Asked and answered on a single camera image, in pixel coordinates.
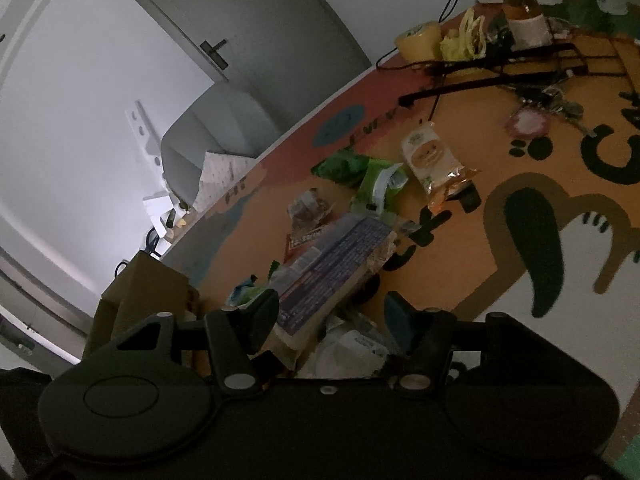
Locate small black packet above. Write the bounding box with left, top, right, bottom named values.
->
left=457, top=182, right=483, bottom=213

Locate white wall hook rail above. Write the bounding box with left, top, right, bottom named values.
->
left=125, top=101, right=166, bottom=171

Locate pink pompom keychain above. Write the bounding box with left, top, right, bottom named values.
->
left=507, top=109, right=547, bottom=137

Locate dark green snack packet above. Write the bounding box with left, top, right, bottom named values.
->
left=312, top=147, right=373, bottom=188

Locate red snack packet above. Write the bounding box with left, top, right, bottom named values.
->
left=282, top=225, right=331, bottom=261

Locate small green-blue snack packet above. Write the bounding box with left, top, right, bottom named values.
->
left=225, top=260, right=281, bottom=308

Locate glass bottle with orange drink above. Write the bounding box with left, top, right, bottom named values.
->
left=492, top=0, right=553, bottom=51

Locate dark door handle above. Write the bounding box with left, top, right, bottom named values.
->
left=200, top=39, right=230, bottom=71

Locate yellow tape roll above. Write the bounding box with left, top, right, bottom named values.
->
left=395, top=21, right=443, bottom=61

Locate printed cartoon table mat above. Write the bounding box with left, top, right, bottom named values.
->
left=160, top=0, right=640, bottom=381

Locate brown cardboard box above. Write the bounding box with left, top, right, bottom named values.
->
left=85, top=251, right=201, bottom=361

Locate black wire rack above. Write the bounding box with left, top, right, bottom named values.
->
left=399, top=40, right=633, bottom=108

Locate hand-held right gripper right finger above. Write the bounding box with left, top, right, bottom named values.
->
left=384, top=291, right=531, bottom=392

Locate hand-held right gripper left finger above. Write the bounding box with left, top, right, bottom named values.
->
left=116, top=289, right=281, bottom=397

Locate yellow plastic bag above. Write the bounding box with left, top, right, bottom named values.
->
left=440, top=8, right=487, bottom=61

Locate bunch of keys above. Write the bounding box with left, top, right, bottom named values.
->
left=520, top=85, right=586, bottom=118

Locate white dotted cloth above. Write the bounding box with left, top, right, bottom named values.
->
left=192, top=151, right=256, bottom=211

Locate grey armchair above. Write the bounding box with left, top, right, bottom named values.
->
left=160, top=81, right=281, bottom=206

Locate grey door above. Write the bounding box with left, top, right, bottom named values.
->
left=109, top=0, right=372, bottom=83

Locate light green wipes pack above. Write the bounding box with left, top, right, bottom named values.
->
left=350, top=158, right=411, bottom=216

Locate white snack packet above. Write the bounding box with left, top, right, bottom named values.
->
left=295, top=310, right=401, bottom=378

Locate stack of white boxes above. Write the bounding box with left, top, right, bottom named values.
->
left=141, top=194, right=177, bottom=241

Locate small brown snack packet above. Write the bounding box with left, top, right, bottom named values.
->
left=286, top=188, right=335, bottom=233

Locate large blue snack packet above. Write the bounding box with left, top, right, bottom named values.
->
left=272, top=212, right=401, bottom=338

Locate clear cracker packet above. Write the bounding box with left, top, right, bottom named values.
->
left=400, top=121, right=482, bottom=211

